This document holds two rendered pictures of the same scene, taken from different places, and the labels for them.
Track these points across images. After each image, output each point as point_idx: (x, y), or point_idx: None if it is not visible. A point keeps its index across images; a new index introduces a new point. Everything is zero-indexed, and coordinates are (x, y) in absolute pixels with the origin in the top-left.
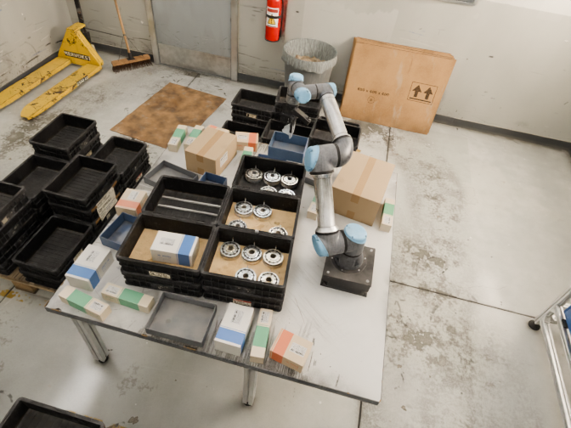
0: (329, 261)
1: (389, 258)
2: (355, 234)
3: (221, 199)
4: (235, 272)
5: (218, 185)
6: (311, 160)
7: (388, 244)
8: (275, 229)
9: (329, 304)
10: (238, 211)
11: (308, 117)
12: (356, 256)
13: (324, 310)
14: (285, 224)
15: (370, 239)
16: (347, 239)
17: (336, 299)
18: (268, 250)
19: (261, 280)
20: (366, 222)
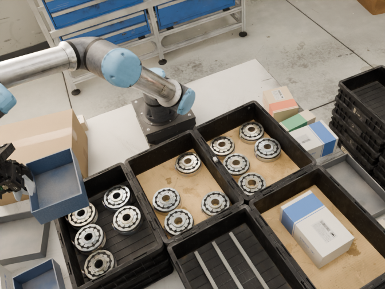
0: (175, 121)
1: (122, 107)
2: (157, 71)
3: (183, 268)
4: (268, 165)
5: (177, 261)
6: (134, 55)
7: (104, 115)
8: (184, 167)
9: (211, 115)
10: (190, 221)
11: (1, 145)
12: None
13: (220, 114)
14: (164, 172)
15: (108, 129)
16: (165, 77)
17: (201, 114)
18: (218, 153)
19: (257, 135)
20: (86, 140)
